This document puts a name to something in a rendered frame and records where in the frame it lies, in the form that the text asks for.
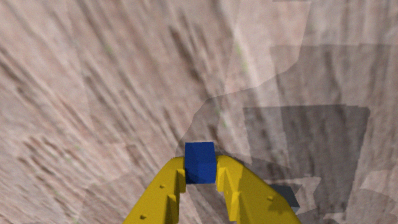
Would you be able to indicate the blue cube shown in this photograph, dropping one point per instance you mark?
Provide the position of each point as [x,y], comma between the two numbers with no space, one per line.
[200,163]

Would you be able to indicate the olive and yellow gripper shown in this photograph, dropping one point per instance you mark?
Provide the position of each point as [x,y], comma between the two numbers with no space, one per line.
[249,199]

